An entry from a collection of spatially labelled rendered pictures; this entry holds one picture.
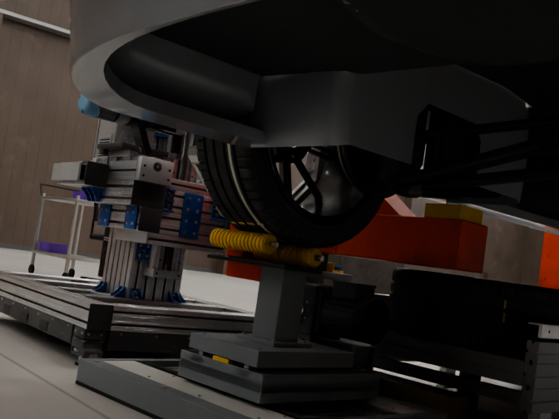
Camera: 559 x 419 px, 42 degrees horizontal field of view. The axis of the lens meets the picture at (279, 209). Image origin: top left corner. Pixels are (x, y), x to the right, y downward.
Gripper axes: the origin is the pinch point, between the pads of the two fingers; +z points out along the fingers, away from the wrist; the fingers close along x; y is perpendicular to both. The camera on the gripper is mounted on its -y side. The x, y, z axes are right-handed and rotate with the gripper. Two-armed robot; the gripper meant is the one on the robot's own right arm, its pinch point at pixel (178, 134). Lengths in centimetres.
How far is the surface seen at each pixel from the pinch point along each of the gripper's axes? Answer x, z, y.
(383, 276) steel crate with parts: 301, 514, -39
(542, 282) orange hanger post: -6, 257, -28
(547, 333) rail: -95, 80, -47
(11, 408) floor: -18, -51, -83
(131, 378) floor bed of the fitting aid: -21, -18, -75
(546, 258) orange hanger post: -6, 257, -15
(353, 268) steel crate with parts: 313, 477, -36
